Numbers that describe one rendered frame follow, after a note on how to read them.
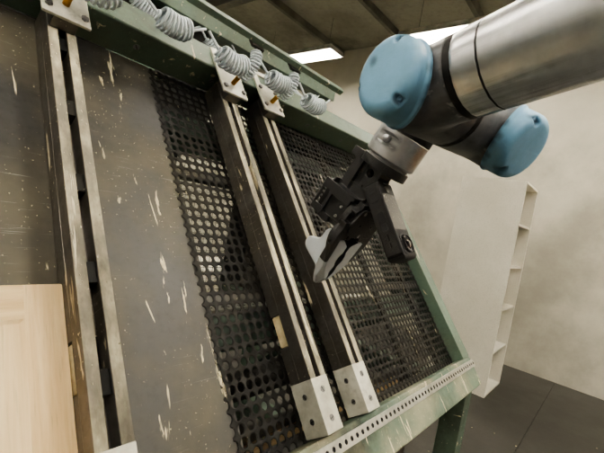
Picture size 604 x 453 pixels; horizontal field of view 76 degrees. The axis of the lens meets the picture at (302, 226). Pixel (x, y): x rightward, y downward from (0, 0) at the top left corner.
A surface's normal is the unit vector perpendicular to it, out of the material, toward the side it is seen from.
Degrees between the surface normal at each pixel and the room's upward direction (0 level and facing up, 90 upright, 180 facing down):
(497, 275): 90
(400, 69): 90
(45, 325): 53
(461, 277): 90
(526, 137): 117
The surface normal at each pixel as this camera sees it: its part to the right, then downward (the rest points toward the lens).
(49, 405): 0.70, -0.47
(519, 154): 0.44, 0.57
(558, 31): -0.74, 0.31
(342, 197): -0.64, -0.09
